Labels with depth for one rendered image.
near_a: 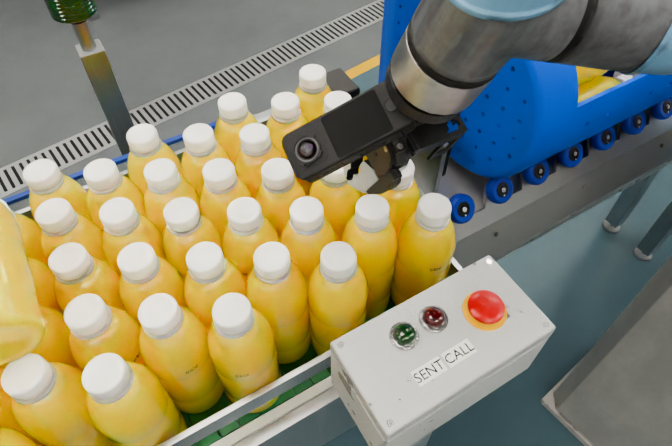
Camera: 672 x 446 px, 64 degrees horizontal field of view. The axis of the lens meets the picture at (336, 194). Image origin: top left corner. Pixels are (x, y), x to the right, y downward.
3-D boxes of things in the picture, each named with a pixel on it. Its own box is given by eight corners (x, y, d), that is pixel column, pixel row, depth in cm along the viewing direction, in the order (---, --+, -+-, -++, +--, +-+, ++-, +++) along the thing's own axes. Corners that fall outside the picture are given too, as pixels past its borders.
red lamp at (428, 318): (449, 323, 53) (451, 317, 52) (430, 333, 52) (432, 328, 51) (435, 305, 54) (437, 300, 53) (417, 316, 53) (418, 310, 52)
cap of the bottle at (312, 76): (329, 88, 78) (329, 78, 77) (302, 93, 78) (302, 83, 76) (322, 72, 81) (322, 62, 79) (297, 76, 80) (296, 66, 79)
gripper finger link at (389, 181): (385, 200, 57) (414, 167, 49) (373, 206, 57) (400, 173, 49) (364, 162, 58) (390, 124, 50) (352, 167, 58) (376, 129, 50)
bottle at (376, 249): (371, 268, 80) (379, 185, 66) (398, 305, 76) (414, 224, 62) (330, 289, 78) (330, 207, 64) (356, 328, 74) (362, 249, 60)
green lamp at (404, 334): (420, 340, 52) (421, 334, 51) (401, 351, 51) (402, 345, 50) (406, 322, 53) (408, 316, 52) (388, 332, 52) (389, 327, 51)
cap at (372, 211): (376, 199, 65) (377, 189, 64) (394, 221, 63) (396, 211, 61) (348, 212, 64) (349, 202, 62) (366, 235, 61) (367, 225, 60)
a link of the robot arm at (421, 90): (438, 102, 38) (383, 11, 40) (415, 133, 42) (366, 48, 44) (519, 73, 40) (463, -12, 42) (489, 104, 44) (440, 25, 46)
